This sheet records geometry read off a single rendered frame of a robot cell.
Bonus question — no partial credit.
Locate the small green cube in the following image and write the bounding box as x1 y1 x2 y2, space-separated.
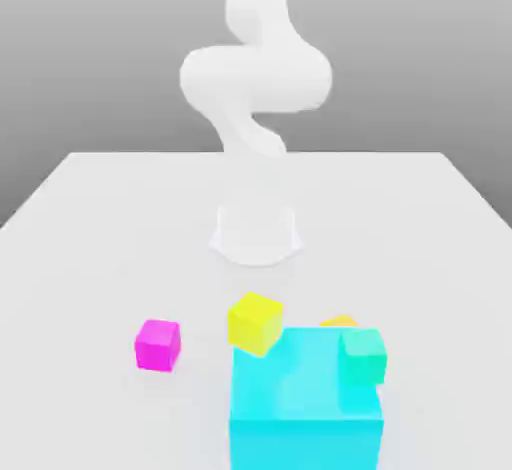
338 328 388 386

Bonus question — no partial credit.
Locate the small yellow cube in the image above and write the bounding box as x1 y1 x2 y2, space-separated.
227 291 285 358

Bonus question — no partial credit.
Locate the large cyan box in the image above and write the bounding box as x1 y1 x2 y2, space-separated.
228 326 386 470

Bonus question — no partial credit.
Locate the small magenta cube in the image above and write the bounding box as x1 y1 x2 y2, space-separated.
134 318 182 374

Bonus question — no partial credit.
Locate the small orange cube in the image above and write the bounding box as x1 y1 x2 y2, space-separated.
319 314 359 329

